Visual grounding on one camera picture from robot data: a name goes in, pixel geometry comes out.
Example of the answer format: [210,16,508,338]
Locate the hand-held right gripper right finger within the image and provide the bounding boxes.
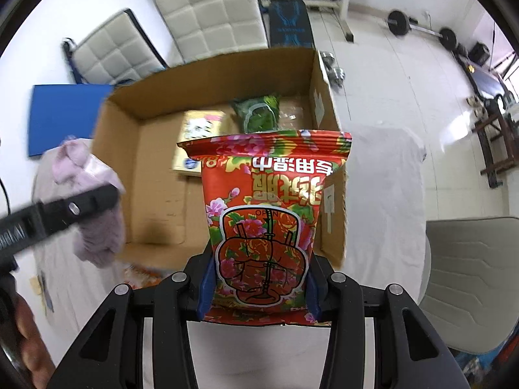
[306,253,473,389]

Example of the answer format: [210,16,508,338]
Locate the brown cardboard box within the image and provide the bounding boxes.
[91,47,349,270]

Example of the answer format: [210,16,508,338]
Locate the red floral wet wipes packet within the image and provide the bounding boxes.
[177,129,353,327]

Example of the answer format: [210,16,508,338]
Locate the person's left hand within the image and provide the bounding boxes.
[14,292,56,389]

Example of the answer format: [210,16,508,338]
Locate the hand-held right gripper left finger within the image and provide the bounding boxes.
[46,247,217,389]

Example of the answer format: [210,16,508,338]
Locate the orange packet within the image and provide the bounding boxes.
[124,265,168,291]

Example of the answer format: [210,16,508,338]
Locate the wooden rack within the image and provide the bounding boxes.
[472,101,516,189]

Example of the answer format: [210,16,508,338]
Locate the white weight rack frame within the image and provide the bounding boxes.
[304,0,356,43]

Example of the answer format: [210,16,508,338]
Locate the white cushioned chair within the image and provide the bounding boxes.
[151,0,270,65]
[63,8,169,86]

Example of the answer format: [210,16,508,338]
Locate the dark blue exercise bench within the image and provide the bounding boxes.
[458,41,512,104]

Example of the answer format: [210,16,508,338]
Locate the purple plush towel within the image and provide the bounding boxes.
[51,138,126,268]

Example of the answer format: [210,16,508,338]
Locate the metal dumbbell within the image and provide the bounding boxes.
[320,51,348,88]

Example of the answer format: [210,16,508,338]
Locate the black blue weight bench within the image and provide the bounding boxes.
[263,0,315,49]

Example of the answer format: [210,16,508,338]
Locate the clear plastic packet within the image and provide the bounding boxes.
[279,96,314,131]

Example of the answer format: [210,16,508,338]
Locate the blue mat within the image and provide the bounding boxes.
[28,84,114,158]

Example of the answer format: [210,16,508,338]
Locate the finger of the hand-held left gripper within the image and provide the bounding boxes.
[34,183,122,239]

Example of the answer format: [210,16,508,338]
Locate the green packet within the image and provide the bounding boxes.
[232,94,282,134]

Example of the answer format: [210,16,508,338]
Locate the yellow white packet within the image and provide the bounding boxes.
[171,110,228,176]

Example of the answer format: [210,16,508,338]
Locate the black barbell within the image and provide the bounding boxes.
[385,9,459,49]

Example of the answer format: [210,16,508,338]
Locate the grey plastic chair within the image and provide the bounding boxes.
[417,217,519,353]

